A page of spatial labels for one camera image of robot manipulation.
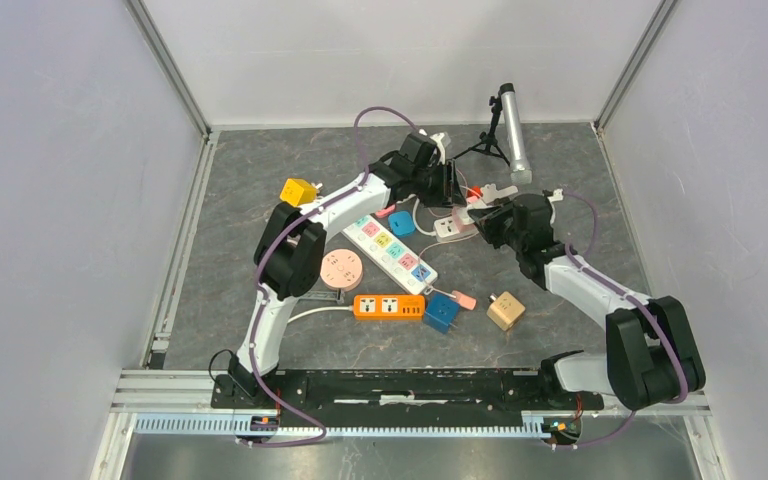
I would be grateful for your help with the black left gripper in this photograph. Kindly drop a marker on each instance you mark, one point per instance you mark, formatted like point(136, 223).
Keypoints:
point(449, 193)

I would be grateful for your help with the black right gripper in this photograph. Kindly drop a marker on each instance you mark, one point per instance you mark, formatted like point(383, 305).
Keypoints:
point(488, 219)

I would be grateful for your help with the small white power strip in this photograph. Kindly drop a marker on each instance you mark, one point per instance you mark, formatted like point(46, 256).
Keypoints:
point(456, 226)

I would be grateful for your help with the light blue cube adapter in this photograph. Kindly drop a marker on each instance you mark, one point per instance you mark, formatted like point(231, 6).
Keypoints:
point(401, 224)

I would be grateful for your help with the pink plug adapter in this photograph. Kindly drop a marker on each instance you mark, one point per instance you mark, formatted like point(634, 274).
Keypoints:
point(385, 212)

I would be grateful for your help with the long white power strip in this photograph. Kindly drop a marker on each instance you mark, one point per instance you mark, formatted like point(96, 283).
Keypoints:
point(391, 255)

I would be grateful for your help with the salmon small cube adapter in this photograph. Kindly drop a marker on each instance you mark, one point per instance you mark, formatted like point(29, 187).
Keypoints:
point(463, 300)

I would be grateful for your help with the beige dragon cube adapter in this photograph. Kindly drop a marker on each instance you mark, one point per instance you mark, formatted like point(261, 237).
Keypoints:
point(505, 310)

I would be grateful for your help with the blue cube socket adapter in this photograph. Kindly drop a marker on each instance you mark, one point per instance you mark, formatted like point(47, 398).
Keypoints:
point(440, 312)

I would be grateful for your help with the pink round power socket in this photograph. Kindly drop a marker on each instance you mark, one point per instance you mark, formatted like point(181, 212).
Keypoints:
point(342, 269)

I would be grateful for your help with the yellow cube socket adapter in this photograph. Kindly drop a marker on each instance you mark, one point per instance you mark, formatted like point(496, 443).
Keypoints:
point(297, 192)

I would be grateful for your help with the white square plug adapter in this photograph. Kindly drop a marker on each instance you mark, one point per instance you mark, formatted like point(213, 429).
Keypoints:
point(492, 195)

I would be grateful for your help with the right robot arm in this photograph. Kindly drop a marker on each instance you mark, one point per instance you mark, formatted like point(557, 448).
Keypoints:
point(650, 356)

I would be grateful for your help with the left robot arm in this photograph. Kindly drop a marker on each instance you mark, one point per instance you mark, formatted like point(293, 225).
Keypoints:
point(290, 252)

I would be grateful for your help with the red small plug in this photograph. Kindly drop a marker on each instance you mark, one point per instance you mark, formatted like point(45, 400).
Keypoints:
point(473, 194)

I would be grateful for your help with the silver cylindrical flashlight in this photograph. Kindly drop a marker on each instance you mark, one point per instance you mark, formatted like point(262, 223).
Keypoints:
point(520, 166)

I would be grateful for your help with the orange power strip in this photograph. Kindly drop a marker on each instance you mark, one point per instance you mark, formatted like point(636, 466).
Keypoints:
point(402, 307)

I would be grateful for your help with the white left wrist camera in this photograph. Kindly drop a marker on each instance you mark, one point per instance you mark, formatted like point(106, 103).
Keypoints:
point(441, 140)

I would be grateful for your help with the grey plastic bracket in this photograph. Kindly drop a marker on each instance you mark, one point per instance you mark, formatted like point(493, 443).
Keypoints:
point(335, 296)

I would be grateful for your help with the aluminium slotted rail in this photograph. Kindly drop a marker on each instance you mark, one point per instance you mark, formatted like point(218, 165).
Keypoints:
point(244, 425)

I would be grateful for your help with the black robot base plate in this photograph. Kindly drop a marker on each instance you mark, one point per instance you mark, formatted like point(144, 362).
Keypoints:
point(483, 397)

